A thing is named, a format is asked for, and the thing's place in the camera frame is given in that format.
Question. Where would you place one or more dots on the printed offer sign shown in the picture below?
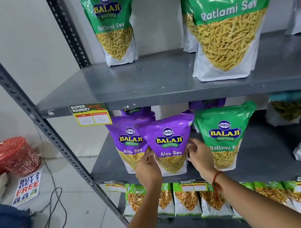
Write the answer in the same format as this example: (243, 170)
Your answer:
(27, 187)

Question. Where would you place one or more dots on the person's left fingers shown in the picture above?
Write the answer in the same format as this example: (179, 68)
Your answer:
(147, 154)

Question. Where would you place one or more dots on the large green snack packet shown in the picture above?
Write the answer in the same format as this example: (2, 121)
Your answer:
(227, 22)
(189, 30)

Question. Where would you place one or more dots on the row of green nut packets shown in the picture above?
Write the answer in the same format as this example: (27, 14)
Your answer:
(187, 201)

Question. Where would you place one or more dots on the person's right thumb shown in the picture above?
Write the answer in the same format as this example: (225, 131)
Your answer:
(191, 155)

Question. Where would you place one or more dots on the person's right hand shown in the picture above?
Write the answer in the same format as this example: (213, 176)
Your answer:
(203, 158)

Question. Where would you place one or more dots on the purple snack packet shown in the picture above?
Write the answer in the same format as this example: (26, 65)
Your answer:
(136, 110)
(166, 132)
(207, 104)
(122, 132)

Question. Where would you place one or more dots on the grey metal shelving rack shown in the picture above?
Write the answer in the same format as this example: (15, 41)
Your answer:
(162, 77)

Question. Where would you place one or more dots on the small green snack packet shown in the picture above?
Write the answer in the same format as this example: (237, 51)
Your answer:
(111, 18)
(224, 127)

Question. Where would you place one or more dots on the person's left forearm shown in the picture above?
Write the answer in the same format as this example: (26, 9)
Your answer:
(145, 218)

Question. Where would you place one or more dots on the red thread wristband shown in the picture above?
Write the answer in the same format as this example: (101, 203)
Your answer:
(217, 183)

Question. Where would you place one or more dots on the person's right forearm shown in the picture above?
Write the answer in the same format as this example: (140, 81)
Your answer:
(251, 207)

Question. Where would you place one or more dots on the person's left hand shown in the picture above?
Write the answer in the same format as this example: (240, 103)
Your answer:
(148, 170)

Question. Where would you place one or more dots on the red plastic basket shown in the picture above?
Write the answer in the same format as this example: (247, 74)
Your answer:
(15, 155)

